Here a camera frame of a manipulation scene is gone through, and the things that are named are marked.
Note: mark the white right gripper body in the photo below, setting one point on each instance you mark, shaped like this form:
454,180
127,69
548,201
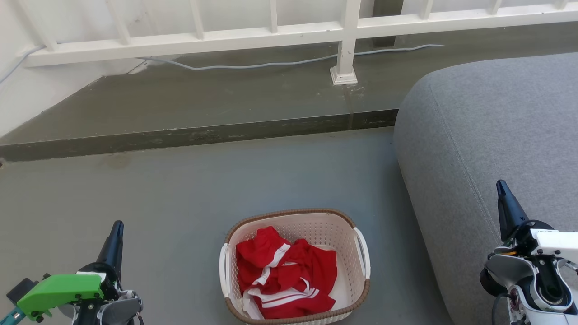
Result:
557,241

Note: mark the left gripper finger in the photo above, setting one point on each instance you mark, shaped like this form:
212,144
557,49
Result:
113,248

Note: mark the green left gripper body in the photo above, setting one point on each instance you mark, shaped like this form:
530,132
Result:
58,291

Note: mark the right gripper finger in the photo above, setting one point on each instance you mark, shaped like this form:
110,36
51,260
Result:
508,212

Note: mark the red jersey with navy number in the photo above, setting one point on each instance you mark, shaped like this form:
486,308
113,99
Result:
259,250

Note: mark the grey fabric sofa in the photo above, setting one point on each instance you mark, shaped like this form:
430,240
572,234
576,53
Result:
487,135

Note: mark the cream plastic laundry basket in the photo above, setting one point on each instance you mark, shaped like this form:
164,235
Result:
343,234

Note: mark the white metal railing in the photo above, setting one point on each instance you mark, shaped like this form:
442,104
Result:
345,31

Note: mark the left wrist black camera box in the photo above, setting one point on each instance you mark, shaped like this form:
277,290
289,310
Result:
20,289

